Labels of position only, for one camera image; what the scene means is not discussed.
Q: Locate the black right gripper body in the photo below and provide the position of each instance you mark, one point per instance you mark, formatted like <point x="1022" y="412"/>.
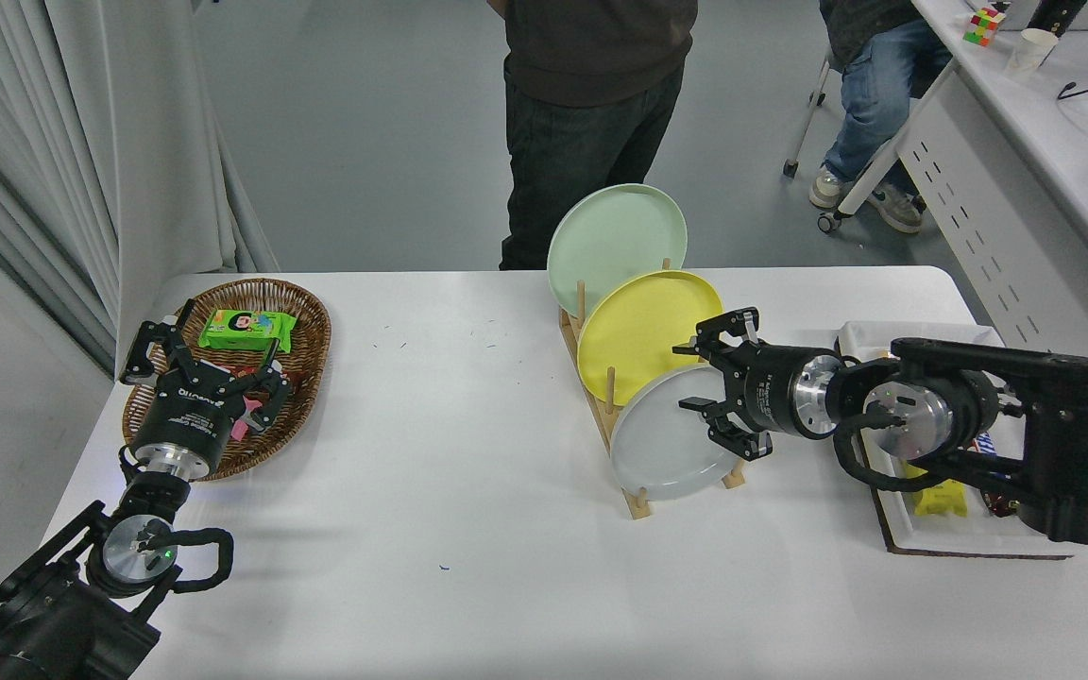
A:
<point x="771" y="389"/>

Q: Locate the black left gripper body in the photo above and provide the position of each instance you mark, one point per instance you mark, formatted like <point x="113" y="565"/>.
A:
<point x="183" y="416"/>

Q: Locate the grey plate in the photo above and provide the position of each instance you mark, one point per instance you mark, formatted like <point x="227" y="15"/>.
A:
<point x="662" y="449"/>

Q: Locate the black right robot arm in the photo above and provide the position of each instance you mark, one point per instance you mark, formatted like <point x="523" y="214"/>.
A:
<point x="1073" y="444"/>

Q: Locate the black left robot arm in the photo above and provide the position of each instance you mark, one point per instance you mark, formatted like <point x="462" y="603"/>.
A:
<point x="53" y="623"/>

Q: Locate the yellow plate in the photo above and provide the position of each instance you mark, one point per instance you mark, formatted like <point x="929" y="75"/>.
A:
<point x="643" y="326"/>

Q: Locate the wooden plate rack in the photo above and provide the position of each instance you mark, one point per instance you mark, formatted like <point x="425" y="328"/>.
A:
<point x="640" y="504"/>

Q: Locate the pale green plate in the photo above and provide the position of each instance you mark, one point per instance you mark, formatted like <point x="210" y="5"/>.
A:
<point x="615" y="236"/>

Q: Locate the pink wrapper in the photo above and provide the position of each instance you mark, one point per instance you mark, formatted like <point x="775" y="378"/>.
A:
<point x="242" y="423"/>

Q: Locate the green snack pack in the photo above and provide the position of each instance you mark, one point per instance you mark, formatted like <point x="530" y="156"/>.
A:
<point x="246" y="331"/>

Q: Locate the brown wicker basket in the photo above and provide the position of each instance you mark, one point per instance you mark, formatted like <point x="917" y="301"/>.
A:
<point x="308" y="331"/>

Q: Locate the yellow snack bar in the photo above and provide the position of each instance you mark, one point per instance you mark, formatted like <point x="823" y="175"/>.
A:
<point x="941" y="501"/>

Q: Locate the white wheeled chair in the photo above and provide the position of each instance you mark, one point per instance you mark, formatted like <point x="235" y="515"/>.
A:
<point x="804" y="123"/>

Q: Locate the white tray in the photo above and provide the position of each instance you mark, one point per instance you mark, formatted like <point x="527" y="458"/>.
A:
<point x="941" y="538"/>

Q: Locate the brown Snickers bar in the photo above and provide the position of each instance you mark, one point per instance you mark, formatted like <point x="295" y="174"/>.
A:
<point x="984" y="442"/>

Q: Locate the grey curtain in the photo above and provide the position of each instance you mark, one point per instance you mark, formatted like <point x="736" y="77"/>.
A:
<point x="34" y="142"/>

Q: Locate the standing person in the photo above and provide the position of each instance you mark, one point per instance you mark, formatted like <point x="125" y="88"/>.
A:
<point x="591" y="142"/>

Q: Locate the seated person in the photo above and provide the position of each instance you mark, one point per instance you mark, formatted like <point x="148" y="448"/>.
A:
<point x="875" y="94"/>

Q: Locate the white perforated side desk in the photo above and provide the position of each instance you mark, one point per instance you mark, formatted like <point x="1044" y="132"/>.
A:
<point x="1026" y="189"/>

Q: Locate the colourful puzzle cube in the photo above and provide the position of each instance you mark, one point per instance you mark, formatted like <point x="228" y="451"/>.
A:
<point x="983" y="26"/>

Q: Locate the white paper cup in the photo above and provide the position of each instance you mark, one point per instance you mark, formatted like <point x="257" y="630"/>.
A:
<point x="1030" y="52"/>

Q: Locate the black desk object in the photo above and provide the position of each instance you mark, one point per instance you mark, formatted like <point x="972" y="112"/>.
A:
<point x="1054" y="14"/>

